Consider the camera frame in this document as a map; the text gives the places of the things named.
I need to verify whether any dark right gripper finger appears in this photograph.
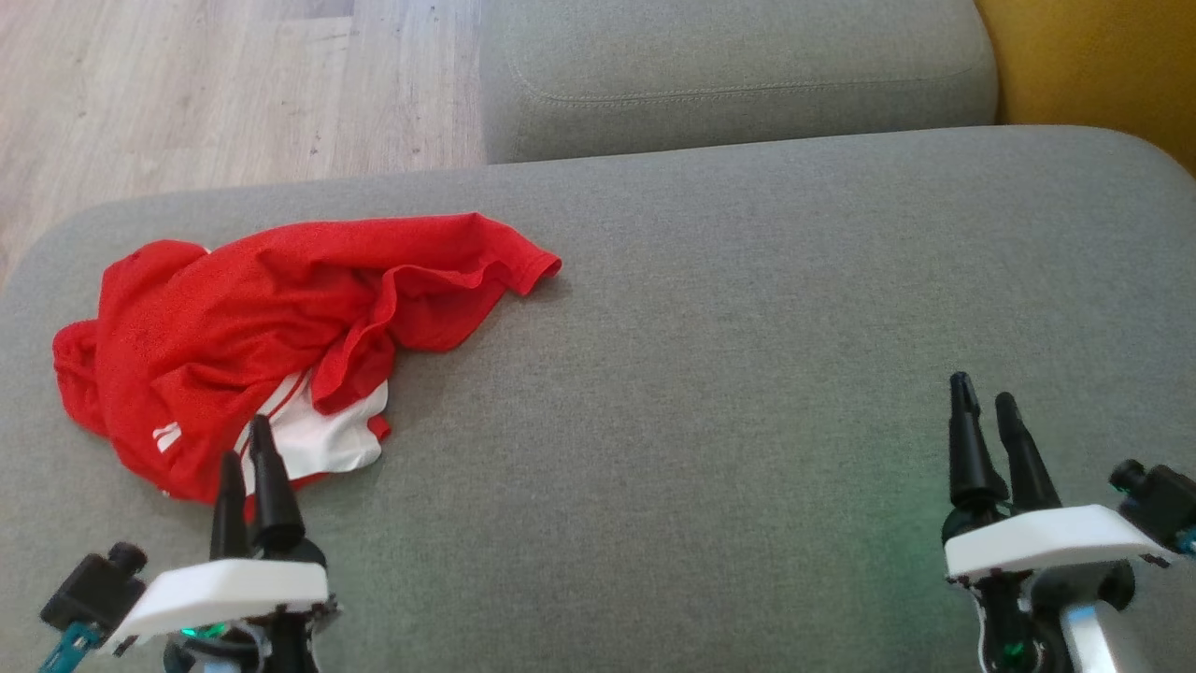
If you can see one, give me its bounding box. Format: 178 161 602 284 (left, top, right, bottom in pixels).
948 372 1010 512
995 393 1062 512

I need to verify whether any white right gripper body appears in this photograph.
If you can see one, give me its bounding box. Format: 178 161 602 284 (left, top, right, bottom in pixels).
944 505 1169 673

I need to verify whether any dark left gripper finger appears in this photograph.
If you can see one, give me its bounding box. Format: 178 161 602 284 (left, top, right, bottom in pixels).
210 451 251 562
248 414 306 554

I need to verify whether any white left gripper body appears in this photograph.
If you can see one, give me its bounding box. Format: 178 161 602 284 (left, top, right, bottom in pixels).
98 559 339 673

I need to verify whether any red garment with white stripe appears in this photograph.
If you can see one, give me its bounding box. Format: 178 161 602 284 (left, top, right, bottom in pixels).
52 239 392 506

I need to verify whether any red jersey shirt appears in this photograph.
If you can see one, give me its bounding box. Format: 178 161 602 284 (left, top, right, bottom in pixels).
201 213 563 417

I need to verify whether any grey sofa seat cushion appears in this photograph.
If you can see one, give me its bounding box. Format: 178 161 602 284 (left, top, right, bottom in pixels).
0 124 1196 673

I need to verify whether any yellow upholstered cushion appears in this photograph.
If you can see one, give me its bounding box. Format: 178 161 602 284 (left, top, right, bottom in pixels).
975 0 1196 177

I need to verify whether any grey sofa back cushion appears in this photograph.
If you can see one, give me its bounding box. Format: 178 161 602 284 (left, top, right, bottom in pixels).
478 0 999 166

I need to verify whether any left cable with teal connector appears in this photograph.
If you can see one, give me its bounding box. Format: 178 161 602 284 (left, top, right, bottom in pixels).
37 619 104 673

